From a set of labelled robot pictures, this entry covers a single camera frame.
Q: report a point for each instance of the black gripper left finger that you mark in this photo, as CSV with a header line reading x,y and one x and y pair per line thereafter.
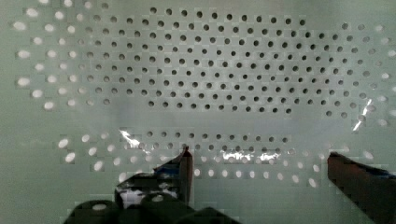
x,y
173,178

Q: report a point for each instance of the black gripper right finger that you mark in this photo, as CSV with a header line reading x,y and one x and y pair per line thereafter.
x,y
373,190

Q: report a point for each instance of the green plastic strainer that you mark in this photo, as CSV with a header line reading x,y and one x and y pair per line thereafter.
x,y
261,92

